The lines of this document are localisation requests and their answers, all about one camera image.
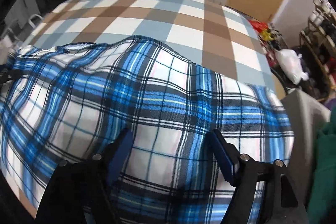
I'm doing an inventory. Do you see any blue white plaid garment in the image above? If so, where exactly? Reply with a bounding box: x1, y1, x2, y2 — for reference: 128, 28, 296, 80
1, 36, 294, 223

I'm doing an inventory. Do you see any green folded garment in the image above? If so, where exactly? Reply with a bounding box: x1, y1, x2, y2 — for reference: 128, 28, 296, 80
307, 109, 335, 223

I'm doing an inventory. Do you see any grey storage box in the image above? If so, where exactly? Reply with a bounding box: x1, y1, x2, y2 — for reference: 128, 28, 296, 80
281, 89, 331, 205

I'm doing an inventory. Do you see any white plastic bag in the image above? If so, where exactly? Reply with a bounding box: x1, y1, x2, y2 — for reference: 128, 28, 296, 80
275, 49, 309, 85

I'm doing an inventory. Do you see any checkered bed sheet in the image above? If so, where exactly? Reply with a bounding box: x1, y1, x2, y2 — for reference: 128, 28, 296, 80
22, 0, 275, 94

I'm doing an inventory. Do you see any red plastic bag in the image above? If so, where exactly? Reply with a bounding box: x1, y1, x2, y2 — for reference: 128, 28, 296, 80
248, 19, 269, 36

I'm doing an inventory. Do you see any wooden shoe rack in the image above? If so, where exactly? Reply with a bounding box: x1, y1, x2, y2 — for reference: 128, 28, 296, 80
299, 0, 335, 102

